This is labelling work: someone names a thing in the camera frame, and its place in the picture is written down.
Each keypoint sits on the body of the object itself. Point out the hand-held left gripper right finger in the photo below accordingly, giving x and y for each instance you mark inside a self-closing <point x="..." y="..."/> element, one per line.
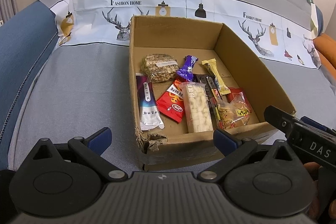
<point x="223" y="140"/>

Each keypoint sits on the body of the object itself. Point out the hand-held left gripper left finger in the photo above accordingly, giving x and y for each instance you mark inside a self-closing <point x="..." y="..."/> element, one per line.
<point x="99" y="139"/>

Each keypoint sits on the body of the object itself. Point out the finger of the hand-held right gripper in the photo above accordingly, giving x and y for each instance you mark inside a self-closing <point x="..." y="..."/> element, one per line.
<point x="312" y="123"/>
<point x="296" y="132"/>

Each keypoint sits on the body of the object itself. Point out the clear peanut snack packet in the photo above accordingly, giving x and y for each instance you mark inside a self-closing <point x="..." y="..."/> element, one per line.
<point x="233" y="115"/>

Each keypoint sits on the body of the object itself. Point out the clear packet of white cubes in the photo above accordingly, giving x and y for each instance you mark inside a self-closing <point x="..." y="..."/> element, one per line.
<point x="198" y="108"/>

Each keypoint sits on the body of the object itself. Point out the small red snack packet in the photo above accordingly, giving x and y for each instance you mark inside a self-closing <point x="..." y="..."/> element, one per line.
<point x="235" y="94"/>

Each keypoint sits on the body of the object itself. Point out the long foil snack sachet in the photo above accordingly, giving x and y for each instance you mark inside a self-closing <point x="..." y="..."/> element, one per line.
<point x="148" y="103"/>

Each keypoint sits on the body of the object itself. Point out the black snack packet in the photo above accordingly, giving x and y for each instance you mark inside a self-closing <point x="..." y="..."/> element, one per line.
<point x="203" y="81"/>

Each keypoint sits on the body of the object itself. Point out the large red snack packet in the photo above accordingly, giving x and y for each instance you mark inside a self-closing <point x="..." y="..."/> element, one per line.
<point x="170" y="103"/>

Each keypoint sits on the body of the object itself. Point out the yellow snack stick packet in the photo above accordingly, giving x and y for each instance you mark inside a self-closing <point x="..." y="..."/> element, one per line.
<point x="216" y="74"/>

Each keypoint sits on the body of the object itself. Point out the purple snack packet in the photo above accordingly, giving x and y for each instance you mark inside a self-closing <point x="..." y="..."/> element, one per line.
<point x="187" y="67"/>

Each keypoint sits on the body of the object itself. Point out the peanut brittle packet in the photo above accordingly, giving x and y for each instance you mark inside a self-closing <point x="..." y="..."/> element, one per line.
<point x="160" y="66"/>

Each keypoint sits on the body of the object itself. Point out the cardboard box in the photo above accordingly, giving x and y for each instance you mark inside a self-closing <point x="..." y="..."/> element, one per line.
<point x="178" y="35"/>

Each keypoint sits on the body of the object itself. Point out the person's right hand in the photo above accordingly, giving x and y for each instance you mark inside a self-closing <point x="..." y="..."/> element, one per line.
<point x="313" y="171"/>

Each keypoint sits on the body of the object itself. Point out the grey deer print sofa cover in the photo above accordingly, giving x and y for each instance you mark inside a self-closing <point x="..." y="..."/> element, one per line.
<point x="92" y="69"/>

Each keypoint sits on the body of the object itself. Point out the orange cushion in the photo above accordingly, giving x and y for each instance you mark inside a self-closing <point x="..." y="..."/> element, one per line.
<point x="326" y="53"/>

